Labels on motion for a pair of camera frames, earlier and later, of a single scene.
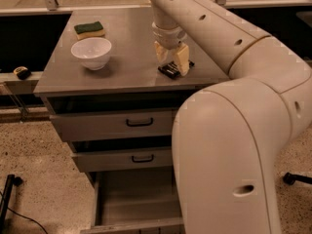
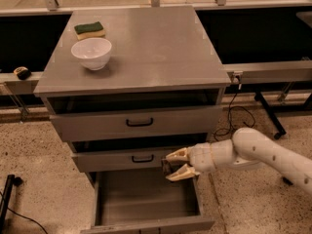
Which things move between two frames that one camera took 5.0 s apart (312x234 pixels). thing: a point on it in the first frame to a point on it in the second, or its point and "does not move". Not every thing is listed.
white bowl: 93,52 does not move
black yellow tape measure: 22,72 does not move
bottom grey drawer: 137,201 does not move
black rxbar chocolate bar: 171,68 to 167,168
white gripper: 169,37 to 200,158
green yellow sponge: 89,30 does not move
